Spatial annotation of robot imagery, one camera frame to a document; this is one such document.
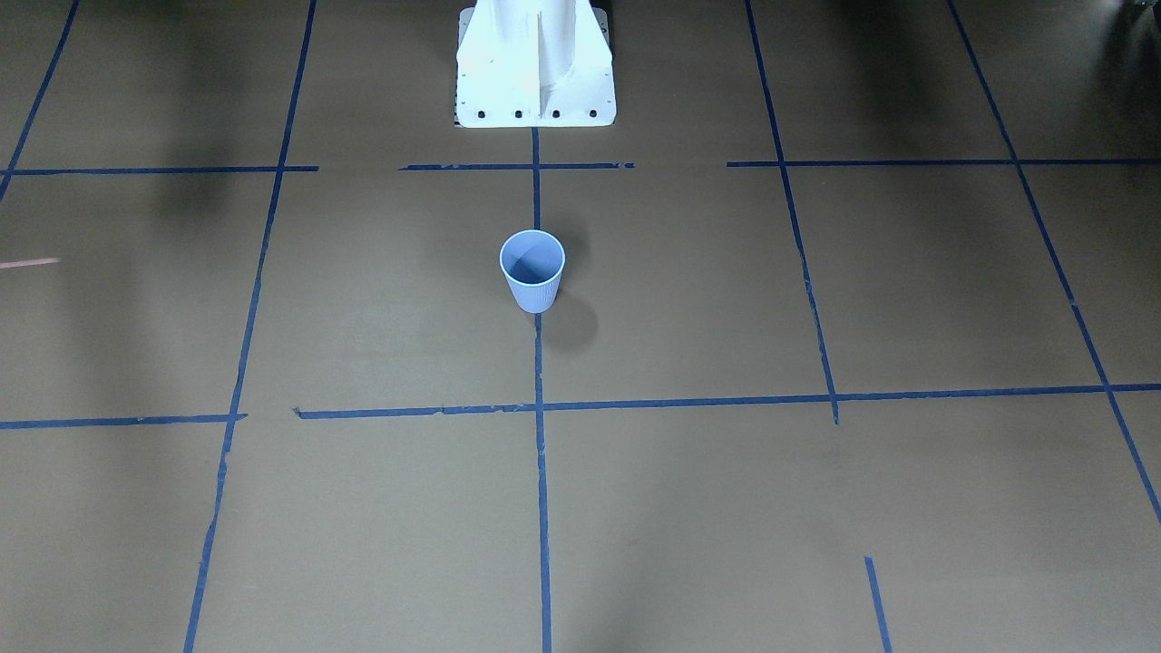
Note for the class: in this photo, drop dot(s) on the blue ribbed cup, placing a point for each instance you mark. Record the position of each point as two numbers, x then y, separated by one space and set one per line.
533 262

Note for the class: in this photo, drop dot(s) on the white camera pedestal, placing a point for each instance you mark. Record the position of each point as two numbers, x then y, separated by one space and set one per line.
535 64

